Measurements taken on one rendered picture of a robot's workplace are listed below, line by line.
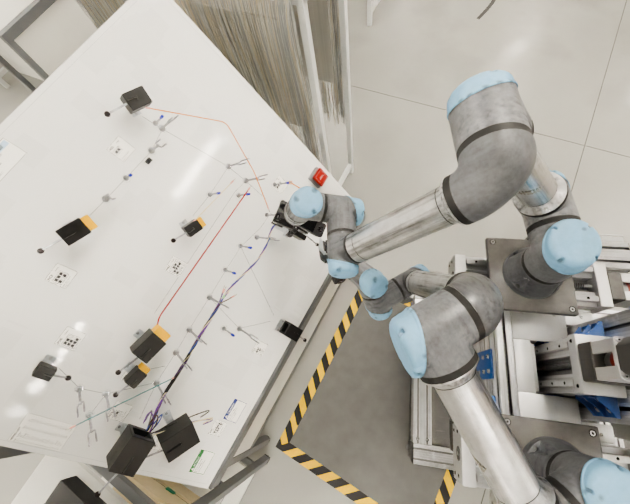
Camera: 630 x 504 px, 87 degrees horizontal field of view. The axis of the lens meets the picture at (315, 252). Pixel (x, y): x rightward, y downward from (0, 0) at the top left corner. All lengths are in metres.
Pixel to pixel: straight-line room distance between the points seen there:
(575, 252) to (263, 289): 0.89
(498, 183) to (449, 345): 0.28
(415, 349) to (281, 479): 1.72
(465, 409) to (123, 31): 1.18
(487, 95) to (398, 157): 2.10
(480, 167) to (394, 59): 2.94
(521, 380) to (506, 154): 0.74
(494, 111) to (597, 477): 0.67
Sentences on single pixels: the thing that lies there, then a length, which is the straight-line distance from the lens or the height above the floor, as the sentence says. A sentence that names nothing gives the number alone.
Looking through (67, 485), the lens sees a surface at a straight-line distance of 1.36.
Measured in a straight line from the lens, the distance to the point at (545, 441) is 1.05.
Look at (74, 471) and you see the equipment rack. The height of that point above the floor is 1.06.
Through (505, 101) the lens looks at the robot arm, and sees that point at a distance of 0.66.
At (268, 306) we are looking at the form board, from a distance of 1.23.
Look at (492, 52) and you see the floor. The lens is 3.64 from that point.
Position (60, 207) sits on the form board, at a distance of 1.04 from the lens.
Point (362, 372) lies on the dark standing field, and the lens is 2.15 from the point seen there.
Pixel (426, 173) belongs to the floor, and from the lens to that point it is 2.67.
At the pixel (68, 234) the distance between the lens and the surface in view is 0.96.
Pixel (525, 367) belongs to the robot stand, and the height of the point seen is 1.07.
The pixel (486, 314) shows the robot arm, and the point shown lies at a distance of 0.67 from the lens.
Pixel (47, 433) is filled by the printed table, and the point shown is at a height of 1.29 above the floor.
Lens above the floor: 2.15
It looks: 66 degrees down
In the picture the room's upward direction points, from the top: 19 degrees counter-clockwise
